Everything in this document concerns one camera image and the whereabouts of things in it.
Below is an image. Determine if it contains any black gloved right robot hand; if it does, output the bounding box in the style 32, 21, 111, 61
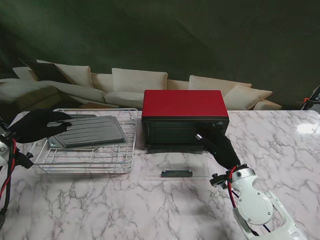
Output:
194, 126, 242, 170

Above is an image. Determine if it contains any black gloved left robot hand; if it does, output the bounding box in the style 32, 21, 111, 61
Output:
6, 108, 72, 145

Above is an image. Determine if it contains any silver ribbed baking tray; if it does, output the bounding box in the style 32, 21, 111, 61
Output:
48, 114, 98, 149
48, 115, 128, 150

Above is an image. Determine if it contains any glass oven door black handle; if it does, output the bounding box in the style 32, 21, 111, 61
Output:
144, 152, 210, 181

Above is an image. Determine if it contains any red toaster oven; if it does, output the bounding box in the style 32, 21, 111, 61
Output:
141, 89, 230, 155

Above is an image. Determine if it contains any long cream sofa seat cushion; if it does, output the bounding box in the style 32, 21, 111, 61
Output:
0, 78, 107, 103

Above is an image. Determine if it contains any dark brown sofa cushion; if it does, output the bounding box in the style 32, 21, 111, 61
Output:
19, 59, 73, 85

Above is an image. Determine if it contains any beige sofa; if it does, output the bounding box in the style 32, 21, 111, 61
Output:
0, 59, 283, 112

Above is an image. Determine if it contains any black stand with orange clip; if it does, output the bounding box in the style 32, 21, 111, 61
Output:
298, 84, 320, 111

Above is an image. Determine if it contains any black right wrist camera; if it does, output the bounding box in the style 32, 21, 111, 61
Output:
209, 172, 230, 190

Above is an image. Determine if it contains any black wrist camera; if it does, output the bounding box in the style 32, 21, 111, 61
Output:
17, 151, 35, 170
209, 172, 230, 190

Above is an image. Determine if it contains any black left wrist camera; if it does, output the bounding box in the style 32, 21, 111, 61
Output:
17, 151, 35, 170

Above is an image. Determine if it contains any red black right arm cable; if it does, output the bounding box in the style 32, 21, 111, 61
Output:
224, 166, 238, 210

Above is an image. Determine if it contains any red black arm cable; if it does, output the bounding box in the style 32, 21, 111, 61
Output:
0, 134, 21, 226
224, 166, 238, 210

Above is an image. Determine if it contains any red black left arm cable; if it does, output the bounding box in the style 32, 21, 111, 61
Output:
0, 134, 21, 226

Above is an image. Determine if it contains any white wire dish rack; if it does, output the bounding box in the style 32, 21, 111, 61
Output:
31, 107, 140, 176

